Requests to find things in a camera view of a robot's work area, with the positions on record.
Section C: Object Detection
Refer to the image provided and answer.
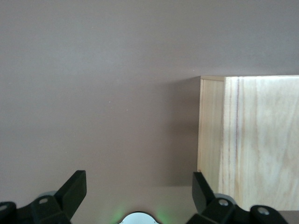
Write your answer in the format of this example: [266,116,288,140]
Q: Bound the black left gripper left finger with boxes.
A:
[0,170,87,224]

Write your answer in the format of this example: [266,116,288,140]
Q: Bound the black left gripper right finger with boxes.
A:
[188,172,289,224]

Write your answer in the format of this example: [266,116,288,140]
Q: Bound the light wooden drawer cabinet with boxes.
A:
[197,74,299,212]

